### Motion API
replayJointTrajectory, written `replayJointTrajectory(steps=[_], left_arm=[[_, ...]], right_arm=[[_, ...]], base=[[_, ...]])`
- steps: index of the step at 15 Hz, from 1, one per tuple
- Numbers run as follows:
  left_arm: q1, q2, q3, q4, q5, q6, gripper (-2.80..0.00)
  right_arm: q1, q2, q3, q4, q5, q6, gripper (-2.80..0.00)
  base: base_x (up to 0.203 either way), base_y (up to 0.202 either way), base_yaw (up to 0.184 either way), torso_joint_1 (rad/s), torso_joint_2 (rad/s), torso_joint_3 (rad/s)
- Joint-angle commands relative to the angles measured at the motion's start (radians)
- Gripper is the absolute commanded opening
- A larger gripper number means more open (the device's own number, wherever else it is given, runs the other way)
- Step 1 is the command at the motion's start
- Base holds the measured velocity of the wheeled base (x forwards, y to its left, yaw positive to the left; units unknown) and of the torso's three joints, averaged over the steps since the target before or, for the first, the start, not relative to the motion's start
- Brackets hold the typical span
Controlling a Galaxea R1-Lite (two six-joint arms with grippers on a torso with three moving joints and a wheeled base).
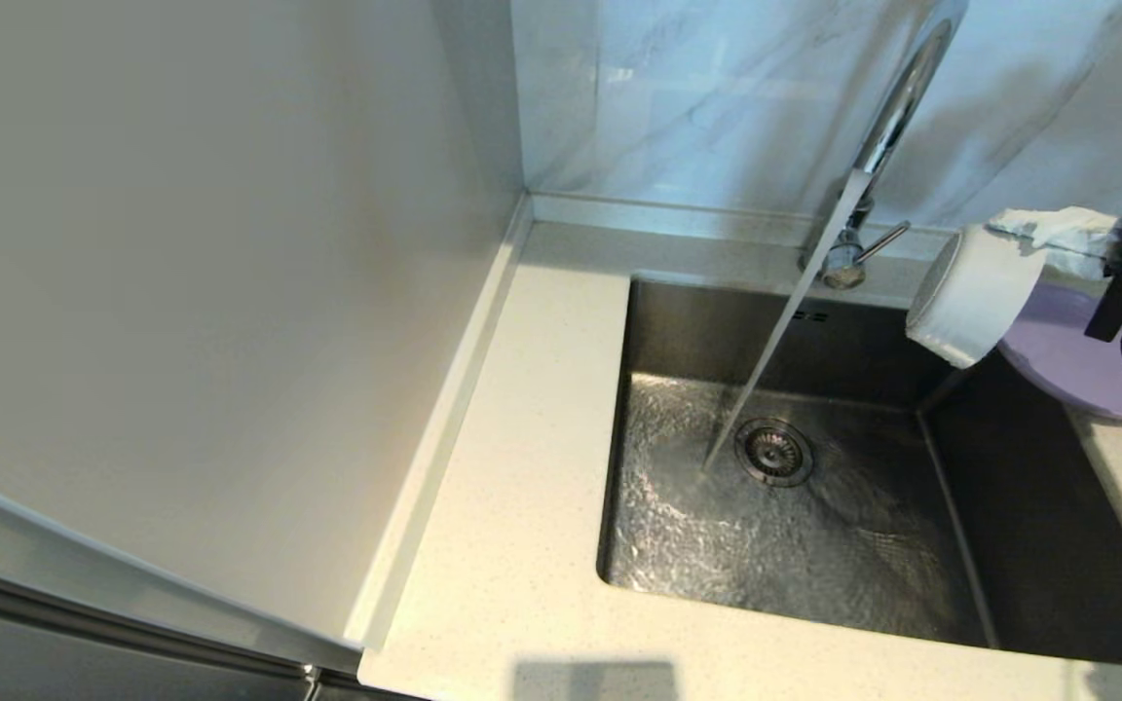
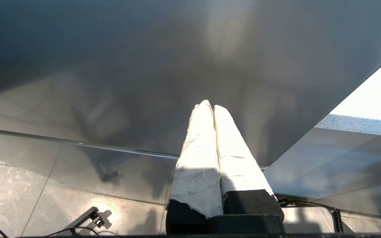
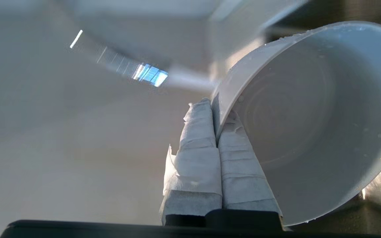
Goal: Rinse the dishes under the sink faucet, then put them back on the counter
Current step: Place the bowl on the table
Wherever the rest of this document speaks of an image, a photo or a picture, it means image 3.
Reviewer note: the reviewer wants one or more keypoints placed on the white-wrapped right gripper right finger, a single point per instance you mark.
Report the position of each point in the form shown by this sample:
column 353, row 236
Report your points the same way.
column 240, row 172

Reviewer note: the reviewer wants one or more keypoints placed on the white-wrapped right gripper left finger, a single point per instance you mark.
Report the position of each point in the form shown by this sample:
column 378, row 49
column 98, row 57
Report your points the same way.
column 197, row 165

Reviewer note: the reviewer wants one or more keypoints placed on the grey round bowl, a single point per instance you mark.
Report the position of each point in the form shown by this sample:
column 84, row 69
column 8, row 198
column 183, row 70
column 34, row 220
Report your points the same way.
column 309, row 125

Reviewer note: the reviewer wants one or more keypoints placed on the chrome gooseneck kitchen faucet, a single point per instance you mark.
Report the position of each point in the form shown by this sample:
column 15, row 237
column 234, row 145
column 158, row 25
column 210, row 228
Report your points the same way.
column 121, row 62

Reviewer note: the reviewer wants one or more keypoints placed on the running water stream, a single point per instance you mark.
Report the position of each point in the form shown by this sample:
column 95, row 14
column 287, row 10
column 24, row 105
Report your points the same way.
column 190, row 81

